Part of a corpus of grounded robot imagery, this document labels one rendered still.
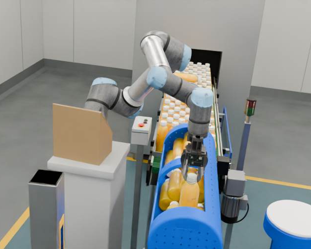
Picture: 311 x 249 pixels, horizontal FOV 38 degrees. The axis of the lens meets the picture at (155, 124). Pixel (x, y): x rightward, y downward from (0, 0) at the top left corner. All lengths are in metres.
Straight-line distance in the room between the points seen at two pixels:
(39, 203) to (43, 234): 0.08
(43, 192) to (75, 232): 1.40
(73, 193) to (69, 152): 0.20
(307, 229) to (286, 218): 0.10
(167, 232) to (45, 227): 0.80
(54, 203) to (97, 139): 1.14
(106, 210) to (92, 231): 0.16
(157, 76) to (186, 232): 0.58
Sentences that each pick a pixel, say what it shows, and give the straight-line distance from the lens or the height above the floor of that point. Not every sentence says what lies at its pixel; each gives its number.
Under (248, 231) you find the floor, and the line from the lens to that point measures 3.81.
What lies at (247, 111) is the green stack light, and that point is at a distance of 2.85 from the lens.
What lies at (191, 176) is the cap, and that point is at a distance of 1.72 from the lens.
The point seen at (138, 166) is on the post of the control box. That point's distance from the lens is 2.83.
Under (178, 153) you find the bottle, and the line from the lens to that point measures 2.32.
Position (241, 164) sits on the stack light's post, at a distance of 3.02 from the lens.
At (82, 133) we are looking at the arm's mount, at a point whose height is 1.30.
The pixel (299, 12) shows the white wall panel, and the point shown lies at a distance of 6.61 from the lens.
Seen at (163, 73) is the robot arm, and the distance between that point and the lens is 1.58.
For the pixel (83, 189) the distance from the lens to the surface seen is 2.19.
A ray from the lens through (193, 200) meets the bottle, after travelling 1.74.
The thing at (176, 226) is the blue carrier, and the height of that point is 1.19.
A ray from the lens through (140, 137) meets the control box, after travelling 2.65.
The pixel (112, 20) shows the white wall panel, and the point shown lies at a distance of 6.87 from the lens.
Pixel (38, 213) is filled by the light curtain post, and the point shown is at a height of 1.63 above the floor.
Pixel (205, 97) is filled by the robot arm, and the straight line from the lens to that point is 1.53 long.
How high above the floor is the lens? 2.19
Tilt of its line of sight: 24 degrees down
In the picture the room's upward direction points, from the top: 5 degrees clockwise
